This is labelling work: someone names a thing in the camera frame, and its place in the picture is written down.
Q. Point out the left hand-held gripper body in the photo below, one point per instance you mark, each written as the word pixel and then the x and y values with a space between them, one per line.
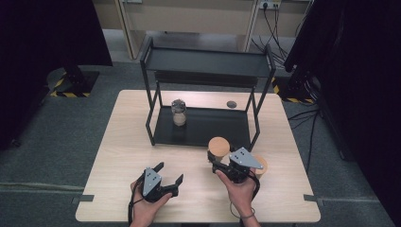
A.
pixel 152 186

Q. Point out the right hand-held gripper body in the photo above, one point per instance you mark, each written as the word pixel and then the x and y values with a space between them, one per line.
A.
pixel 244 160

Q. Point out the jar with wooden lid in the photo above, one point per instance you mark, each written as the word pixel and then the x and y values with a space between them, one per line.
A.
pixel 263 171
pixel 219 146

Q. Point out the black metal shelf rack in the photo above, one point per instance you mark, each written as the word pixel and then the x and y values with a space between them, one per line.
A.
pixel 205 126

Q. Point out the glass jar with metal lid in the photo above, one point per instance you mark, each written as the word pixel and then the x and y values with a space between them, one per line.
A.
pixel 179 113

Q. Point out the person's left hand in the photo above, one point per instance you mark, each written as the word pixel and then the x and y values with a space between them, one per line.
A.
pixel 145 213

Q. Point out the person's right hand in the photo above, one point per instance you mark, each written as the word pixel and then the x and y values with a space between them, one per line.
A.
pixel 242 195

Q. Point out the thin wristband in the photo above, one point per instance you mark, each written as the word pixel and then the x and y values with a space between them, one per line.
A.
pixel 247 217

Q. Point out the round grey table grommet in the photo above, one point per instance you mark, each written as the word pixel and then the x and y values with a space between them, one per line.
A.
pixel 231 104

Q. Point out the grey floor tape strip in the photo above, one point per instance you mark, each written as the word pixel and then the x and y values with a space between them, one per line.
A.
pixel 84 198
pixel 312 198

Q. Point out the black stand base striped tape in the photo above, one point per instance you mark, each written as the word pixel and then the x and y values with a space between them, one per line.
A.
pixel 75 83
pixel 294 91

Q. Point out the dark curtain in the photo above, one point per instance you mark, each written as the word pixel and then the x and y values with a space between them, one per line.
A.
pixel 362 78
pixel 47 47

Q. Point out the white power strip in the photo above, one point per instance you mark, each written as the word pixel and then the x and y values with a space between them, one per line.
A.
pixel 269 4

